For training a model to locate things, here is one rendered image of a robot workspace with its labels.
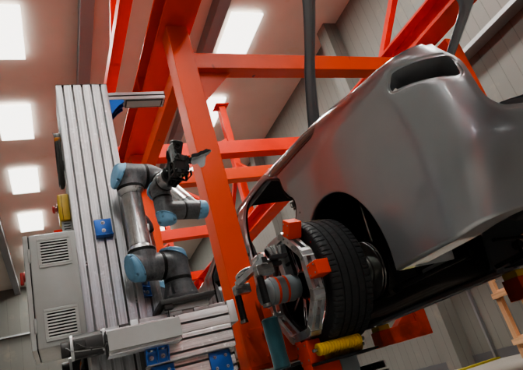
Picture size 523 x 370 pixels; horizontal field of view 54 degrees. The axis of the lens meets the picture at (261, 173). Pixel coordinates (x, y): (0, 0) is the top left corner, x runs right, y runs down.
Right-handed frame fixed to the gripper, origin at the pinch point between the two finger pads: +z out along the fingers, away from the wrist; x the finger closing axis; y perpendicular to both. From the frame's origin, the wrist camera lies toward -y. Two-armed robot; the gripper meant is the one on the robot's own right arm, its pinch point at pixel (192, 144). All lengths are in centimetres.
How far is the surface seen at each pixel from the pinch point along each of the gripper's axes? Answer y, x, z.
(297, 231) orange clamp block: 4, -84, -52
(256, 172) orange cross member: -175, -229, -275
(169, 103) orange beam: -149, -71, -160
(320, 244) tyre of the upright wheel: 15, -88, -41
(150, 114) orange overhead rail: -187, -84, -228
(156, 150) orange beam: -151, -89, -232
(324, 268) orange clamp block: 29, -83, -37
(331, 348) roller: 61, -95, -57
